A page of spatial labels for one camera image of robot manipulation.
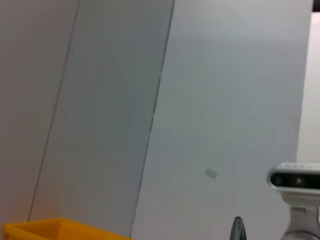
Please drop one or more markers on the clear grey pen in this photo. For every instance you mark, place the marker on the clear grey pen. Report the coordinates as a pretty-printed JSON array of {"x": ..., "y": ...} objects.
[{"x": 238, "y": 228}]

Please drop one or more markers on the yellow plastic bin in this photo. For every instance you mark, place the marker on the yellow plastic bin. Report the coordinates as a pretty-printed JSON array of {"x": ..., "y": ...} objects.
[{"x": 50, "y": 230}]

